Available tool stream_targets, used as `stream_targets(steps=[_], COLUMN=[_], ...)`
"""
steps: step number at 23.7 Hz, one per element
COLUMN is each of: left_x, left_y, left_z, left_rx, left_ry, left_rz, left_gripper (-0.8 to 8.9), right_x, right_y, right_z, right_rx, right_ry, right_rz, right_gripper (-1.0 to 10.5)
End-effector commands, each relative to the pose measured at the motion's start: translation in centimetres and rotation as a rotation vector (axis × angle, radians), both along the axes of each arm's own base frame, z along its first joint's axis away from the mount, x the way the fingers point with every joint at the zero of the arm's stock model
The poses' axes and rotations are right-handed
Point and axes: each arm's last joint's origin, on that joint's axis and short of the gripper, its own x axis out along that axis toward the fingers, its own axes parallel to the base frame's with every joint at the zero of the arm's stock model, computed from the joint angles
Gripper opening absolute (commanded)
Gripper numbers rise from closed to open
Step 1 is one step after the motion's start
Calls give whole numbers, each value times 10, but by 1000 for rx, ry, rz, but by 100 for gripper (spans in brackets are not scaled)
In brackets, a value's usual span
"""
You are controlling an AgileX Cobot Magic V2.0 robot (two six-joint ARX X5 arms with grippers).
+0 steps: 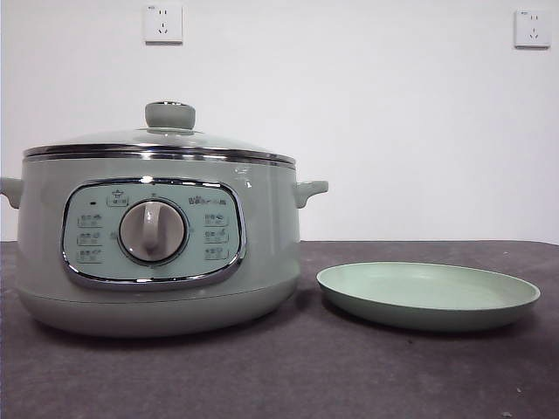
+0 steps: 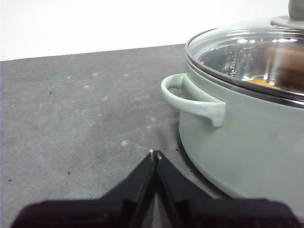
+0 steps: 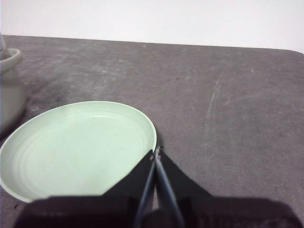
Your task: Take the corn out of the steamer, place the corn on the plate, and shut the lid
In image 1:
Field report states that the glass lid with green knob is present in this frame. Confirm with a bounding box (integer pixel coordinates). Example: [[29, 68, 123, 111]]
[[22, 100, 297, 168]]

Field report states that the pale green electric steamer pot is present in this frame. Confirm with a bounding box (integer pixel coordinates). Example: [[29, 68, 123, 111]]
[[0, 150, 329, 340]]

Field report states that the pale green round plate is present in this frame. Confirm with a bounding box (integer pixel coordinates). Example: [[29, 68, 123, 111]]
[[316, 261, 541, 333]]

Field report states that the white wall socket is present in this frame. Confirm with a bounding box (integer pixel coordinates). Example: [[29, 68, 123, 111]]
[[143, 3, 184, 45], [514, 9, 552, 50]]

